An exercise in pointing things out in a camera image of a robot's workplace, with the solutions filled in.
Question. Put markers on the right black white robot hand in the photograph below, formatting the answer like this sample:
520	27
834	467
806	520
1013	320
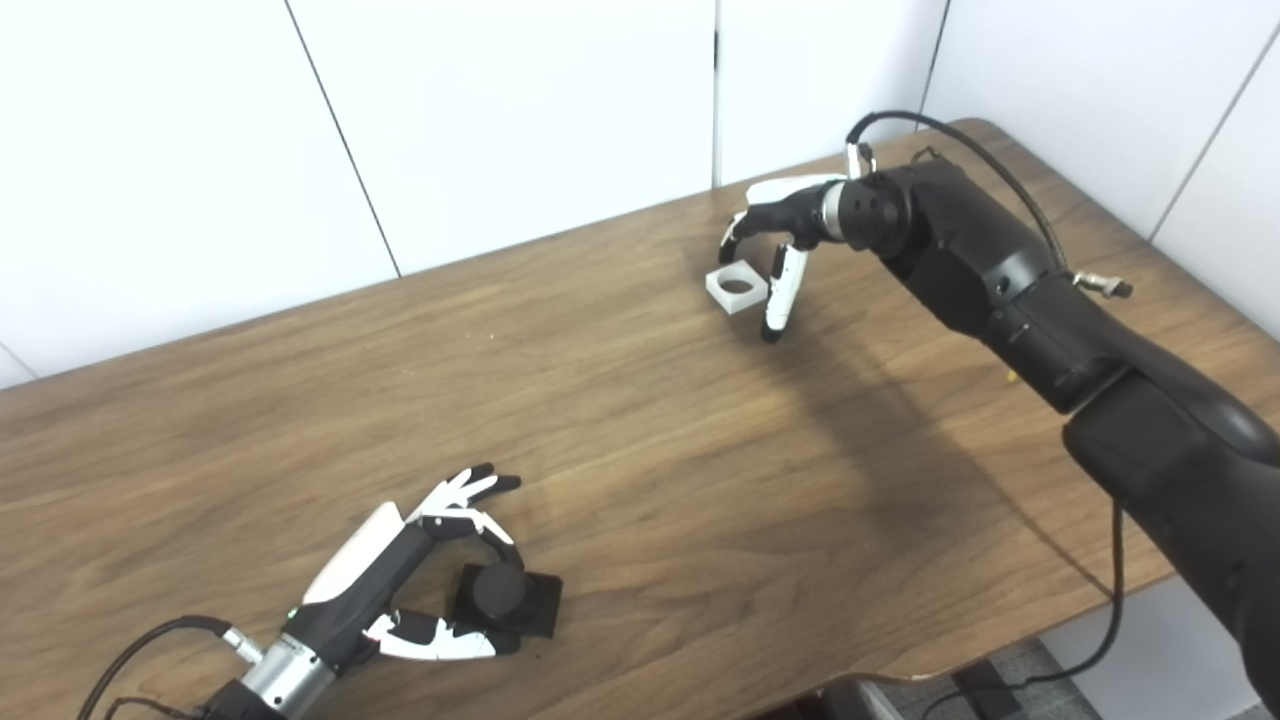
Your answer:
795	212

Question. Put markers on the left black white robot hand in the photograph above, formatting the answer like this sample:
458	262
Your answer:
365	580

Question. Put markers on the white square piece with hole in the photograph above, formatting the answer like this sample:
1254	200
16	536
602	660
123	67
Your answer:
722	292

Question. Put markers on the black peg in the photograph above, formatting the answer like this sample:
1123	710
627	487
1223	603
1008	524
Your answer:
500	595

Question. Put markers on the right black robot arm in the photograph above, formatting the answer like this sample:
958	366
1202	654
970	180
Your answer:
1040	300

